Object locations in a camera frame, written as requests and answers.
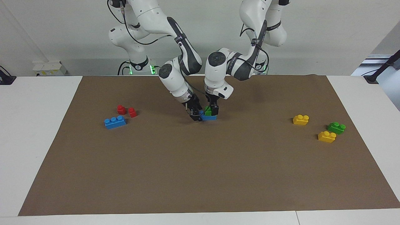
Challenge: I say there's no yellow two-stud block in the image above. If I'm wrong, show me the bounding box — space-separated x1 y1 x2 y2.
317 131 337 143
292 114 310 126

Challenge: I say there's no brown table mat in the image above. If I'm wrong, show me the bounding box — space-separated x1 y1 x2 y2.
18 74 400 217

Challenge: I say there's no white power strip box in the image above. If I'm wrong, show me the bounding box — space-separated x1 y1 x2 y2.
32 61 68 77

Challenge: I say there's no black pole stand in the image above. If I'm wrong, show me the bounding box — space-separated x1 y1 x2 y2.
363 50 400 84

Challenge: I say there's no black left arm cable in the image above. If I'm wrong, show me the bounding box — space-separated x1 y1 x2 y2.
230 27 270 73

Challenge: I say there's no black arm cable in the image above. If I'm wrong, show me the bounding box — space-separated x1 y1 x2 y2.
107 0 203 122
230 27 270 73

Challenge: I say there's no black base cable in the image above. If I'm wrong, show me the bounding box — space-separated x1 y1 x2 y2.
117 60 132 76

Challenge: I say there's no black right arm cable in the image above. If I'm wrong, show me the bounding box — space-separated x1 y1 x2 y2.
107 0 203 122

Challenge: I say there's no black clamp mount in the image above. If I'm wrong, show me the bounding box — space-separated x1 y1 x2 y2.
0 66 17 85

